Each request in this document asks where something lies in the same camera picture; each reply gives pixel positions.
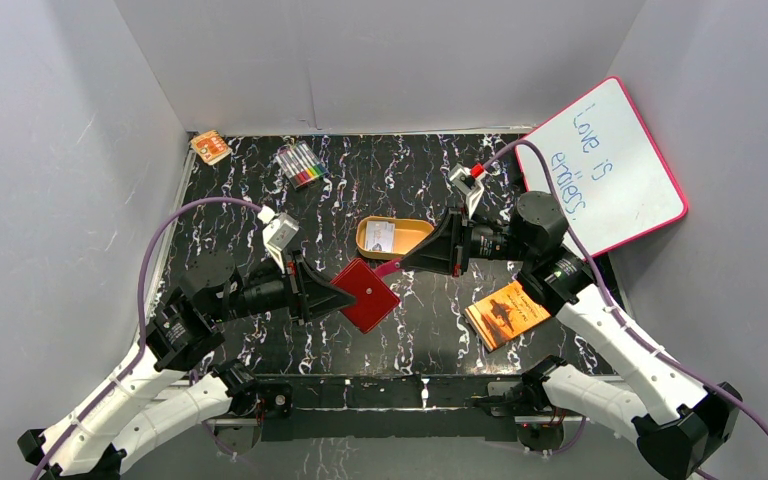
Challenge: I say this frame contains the pack of coloured markers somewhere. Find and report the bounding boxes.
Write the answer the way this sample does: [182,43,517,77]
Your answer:
[275,141,328,190]

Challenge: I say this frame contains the orange oval tray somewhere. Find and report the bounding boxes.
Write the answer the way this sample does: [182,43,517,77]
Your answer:
[355,216,434,260]

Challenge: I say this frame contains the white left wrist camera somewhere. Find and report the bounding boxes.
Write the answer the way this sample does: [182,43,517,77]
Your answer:
[257,206,299,273]

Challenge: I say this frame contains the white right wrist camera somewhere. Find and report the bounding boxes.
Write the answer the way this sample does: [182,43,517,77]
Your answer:
[448,164,486,218]

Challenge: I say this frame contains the red leather card holder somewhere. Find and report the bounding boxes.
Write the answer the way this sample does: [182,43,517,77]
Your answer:
[331,258,401,334]

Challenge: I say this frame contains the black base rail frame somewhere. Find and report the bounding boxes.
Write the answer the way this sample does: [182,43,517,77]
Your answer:
[95,374,624,458]

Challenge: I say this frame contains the orange book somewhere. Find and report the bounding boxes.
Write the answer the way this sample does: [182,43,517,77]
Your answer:
[465,281,550,352]

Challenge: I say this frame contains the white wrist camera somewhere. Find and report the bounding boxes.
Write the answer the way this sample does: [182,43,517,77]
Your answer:
[257,206,299,273]
[448,164,486,218]

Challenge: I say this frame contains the stack of remaining cards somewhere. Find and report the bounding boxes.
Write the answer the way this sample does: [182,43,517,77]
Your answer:
[364,220,395,253]

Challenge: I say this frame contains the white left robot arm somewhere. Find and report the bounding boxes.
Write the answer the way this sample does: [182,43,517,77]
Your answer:
[17,251,356,479]

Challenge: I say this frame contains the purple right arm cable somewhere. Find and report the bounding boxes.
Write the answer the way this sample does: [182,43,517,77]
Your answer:
[473,139,768,480]

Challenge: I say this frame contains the small orange card box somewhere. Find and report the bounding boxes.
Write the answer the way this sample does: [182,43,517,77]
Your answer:
[190,130,231,166]

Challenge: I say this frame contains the pink framed whiteboard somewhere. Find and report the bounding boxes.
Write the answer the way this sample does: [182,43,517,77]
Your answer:
[516,76,688,257]

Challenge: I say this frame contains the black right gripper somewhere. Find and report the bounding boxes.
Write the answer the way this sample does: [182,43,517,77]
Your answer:
[400,202,535,277]

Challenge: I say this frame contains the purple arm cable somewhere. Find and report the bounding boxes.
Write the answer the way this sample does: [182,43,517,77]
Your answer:
[473,139,768,480]
[29,196,273,480]

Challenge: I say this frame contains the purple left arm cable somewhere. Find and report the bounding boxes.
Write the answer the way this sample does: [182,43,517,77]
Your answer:
[29,196,273,480]

